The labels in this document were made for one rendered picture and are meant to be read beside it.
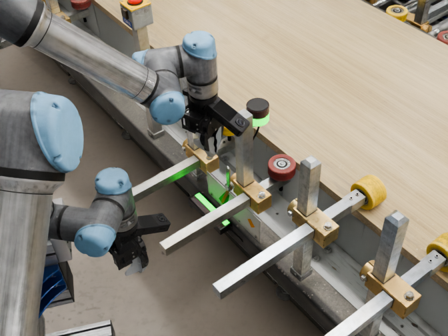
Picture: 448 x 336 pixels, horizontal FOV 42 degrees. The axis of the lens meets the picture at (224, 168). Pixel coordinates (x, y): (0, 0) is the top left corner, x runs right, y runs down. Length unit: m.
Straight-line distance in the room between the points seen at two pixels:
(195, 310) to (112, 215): 1.25
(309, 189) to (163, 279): 1.28
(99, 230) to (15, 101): 0.41
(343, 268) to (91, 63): 1.01
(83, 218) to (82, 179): 1.77
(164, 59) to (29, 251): 0.59
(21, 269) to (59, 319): 1.62
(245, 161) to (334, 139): 0.32
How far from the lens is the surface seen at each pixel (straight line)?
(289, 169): 1.67
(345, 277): 1.80
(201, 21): 2.32
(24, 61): 3.97
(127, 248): 1.45
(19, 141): 0.91
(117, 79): 1.20
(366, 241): 1.75
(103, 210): 1.27
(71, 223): 1.27
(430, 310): 1.73
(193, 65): 1.36
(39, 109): 0.90
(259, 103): 1.54
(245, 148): 1.57
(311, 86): 1.98
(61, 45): 1.16
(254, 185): 1.68
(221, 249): 2.63
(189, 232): 1.59
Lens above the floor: 2.09
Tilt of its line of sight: 45 degrees down
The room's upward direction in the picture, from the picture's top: 3 degrees counter-clockwise
